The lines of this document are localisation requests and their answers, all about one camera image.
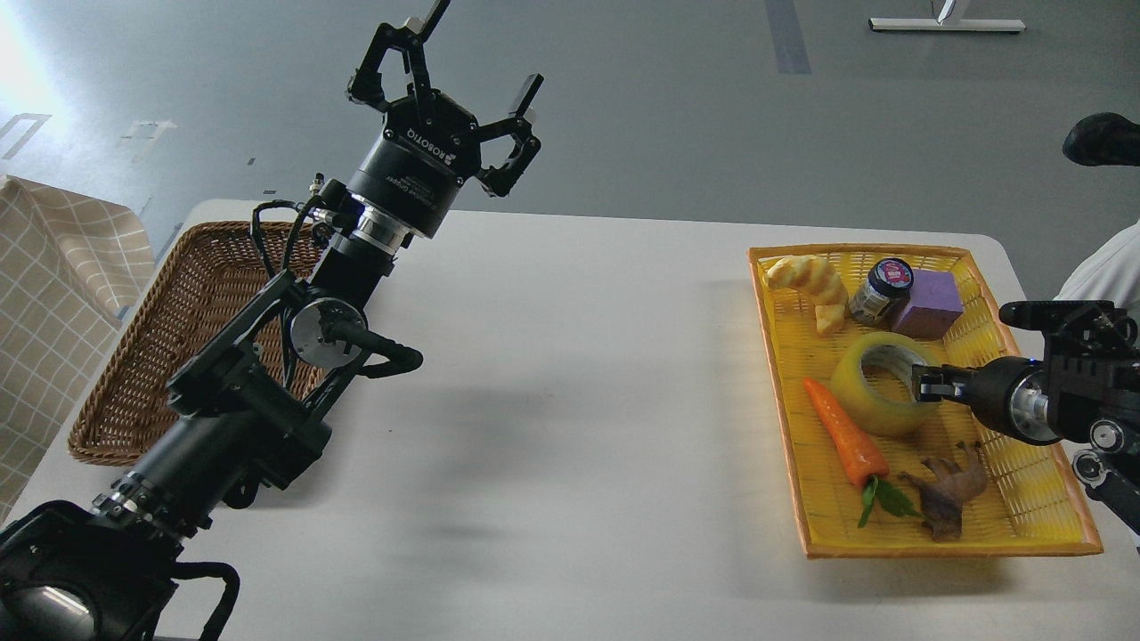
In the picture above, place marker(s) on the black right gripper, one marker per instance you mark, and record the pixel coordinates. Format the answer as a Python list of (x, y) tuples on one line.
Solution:
[(1006, 395)]

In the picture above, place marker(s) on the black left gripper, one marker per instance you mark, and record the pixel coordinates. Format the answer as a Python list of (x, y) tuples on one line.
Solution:
[(419, 165)]

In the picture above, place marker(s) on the yellow tape roll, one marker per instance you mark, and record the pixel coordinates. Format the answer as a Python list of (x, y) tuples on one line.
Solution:
[(871, 382)]

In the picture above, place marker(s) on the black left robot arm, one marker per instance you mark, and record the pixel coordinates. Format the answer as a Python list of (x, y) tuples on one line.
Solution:
[(251, 403)]

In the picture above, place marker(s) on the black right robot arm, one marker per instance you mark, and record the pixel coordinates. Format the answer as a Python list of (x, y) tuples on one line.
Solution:
[(1084, 389)]

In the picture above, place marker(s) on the white sleeved forearm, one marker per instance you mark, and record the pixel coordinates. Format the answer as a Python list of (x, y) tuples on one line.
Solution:
[(1111, 273)]

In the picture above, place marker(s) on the purple foam block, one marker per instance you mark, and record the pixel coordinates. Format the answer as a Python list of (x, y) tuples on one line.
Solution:
[(932, 307)]

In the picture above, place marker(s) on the small dark glass jar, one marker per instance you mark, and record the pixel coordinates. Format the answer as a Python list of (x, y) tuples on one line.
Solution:
[(886, 284)]

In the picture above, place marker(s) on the orange toy carrot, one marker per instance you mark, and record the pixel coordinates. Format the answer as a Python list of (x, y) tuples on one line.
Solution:
[(860, 459)]

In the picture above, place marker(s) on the toy croissant bread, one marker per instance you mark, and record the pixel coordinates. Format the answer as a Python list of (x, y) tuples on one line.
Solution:
[(815, 277)]

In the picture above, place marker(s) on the brown wicker basket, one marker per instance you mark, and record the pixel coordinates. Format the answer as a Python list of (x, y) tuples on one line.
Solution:
[(212, 271)]

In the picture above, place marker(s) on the black shoe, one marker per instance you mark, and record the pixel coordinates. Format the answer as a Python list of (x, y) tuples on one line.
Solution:
[(1103, 139)]

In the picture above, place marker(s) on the white metal stand base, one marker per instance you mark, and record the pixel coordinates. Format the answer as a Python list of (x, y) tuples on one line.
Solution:
[(948, 17)]

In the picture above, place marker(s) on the beige checkered cloth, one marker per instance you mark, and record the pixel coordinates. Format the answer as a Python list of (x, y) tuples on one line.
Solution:
[(71, 266)]

